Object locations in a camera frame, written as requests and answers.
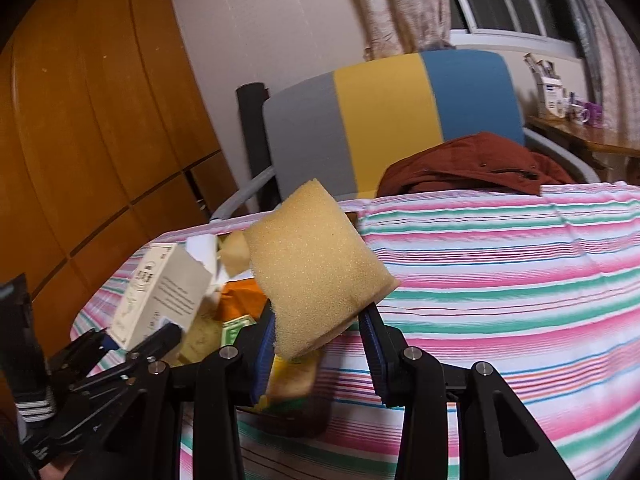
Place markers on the cream fluffy ball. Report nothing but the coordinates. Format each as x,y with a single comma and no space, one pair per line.
235,255

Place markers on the purple cup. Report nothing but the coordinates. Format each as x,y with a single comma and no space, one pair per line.
596,113

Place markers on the floral pink curtain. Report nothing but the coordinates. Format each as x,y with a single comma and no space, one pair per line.
610,45
400,5

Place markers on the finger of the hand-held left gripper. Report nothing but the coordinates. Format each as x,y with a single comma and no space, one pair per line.
160,337
85,347

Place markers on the cream printed box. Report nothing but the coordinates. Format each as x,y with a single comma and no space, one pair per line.
155,295

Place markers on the cream box green label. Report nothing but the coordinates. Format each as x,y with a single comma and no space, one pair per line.
237,332

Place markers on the orange foil packet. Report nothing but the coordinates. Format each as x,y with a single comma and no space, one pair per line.
245,305

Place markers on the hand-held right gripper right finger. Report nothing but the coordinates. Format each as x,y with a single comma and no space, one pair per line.
372,355

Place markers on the yellow packet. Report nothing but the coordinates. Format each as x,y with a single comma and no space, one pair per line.
292,377

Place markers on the pink green striped blanket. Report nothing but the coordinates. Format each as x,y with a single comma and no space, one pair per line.
500,285

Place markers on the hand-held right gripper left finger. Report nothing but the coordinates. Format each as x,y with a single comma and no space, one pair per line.
264,360

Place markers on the black post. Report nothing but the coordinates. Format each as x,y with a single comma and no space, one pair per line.
252,135

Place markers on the grey yellow blue chair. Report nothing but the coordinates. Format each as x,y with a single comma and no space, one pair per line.
385,125

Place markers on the wooden desk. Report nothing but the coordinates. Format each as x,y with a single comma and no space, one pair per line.
590,142

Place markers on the yellow foam sponge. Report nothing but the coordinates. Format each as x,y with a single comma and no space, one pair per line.
315,270

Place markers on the red-brown jacket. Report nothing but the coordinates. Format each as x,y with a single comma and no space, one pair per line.
475,165

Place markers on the wooden wardrobe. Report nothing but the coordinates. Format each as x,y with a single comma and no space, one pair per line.
100,110

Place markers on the white carton on desk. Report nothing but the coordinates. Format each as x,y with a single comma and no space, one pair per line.
547,92

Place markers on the white patterned mug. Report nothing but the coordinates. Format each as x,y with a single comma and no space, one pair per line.
579,112

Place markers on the white melamine sponge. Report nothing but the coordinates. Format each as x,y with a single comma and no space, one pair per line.
205,255

